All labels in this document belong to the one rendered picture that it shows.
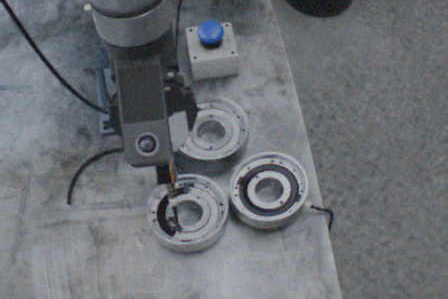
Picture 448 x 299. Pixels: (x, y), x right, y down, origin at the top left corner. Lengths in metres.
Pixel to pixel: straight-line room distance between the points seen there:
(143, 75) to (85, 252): 0.33
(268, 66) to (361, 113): 0.98
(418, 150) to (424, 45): 0.44
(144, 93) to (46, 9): 0.57
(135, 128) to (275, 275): 0.31
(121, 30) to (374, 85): 1.52
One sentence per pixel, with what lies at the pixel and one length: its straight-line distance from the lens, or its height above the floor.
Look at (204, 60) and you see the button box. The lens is 0.95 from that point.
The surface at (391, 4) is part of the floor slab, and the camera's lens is 2.29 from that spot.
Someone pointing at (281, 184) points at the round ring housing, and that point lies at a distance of 0.85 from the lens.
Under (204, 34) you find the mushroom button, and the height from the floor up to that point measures 0.87.
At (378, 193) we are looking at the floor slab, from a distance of 1.81.
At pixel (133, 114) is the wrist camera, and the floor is 1.08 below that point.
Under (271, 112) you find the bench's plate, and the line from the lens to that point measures 0.94.
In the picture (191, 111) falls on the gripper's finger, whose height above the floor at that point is 1.01.
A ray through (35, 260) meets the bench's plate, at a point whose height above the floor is 0.80.
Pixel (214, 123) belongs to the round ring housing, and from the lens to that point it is 0.91.
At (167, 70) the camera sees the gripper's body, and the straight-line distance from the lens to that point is 0.65.
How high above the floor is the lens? 1.57
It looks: 52 degrees down
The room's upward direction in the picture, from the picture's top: 10 degrees counter-clockwise
